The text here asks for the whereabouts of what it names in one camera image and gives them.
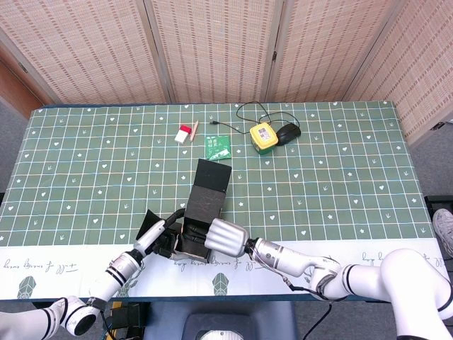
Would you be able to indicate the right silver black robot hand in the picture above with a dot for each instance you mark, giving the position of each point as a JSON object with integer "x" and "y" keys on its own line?
{"x": 226, "y": 237}

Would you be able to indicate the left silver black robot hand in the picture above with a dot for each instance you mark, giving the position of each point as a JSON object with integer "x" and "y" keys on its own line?
{"x": 150, "y": 235}

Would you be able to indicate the black paper box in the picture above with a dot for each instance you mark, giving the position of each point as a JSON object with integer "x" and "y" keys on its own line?
{"x": 209, "y": 205}

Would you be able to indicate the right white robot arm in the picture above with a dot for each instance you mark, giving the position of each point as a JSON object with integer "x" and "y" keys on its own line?
{"x": 371, "y": 276}

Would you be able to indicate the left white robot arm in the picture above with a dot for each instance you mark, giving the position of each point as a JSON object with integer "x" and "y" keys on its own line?
{"x": 117, "y": 269}

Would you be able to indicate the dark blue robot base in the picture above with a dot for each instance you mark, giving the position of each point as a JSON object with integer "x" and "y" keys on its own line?
{"x": 170, "y": 322}

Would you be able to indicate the black electronics box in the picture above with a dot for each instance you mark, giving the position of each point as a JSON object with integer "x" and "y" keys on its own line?
{"x": 129, "y": 315}

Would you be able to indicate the green tea sachet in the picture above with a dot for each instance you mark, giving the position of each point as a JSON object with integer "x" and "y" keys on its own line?
{"x": 217, "y": 148}

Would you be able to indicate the red white eraser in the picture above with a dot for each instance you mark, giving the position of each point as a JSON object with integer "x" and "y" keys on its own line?
{"x": 182, "y": 135}

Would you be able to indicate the yellow lid green container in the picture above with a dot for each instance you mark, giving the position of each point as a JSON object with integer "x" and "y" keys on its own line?
{"x": 263, "y": 136}

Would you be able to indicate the wooden pencil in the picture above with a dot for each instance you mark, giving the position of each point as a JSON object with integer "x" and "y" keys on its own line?
{"x": 194, "y": 131}

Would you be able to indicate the black computer mouse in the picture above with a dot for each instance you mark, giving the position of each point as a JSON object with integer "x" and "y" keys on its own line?
{"x": 288, "y": 134}

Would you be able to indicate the green grid tablecloth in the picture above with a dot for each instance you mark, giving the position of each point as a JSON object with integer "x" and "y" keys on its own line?
{"x": 354, "y": 177}

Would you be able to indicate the bamboo folding screen panel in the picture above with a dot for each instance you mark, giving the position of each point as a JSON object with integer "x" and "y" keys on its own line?
{"x": 329, "y": 46}
{"x": 216, "y": 46}
{"x": 88, "y": 46}
{"x": 424, "y": 71}

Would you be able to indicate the brown wooden door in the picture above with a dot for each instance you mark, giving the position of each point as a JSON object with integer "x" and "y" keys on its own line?
{"x": 14, "y": 88}

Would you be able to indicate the black plastic case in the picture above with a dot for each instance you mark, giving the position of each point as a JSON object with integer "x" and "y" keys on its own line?
{"x": 439, "y": 203}

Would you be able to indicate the white sneaker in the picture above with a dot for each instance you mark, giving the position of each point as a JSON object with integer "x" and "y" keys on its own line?
{"x": 444, "y": 230}

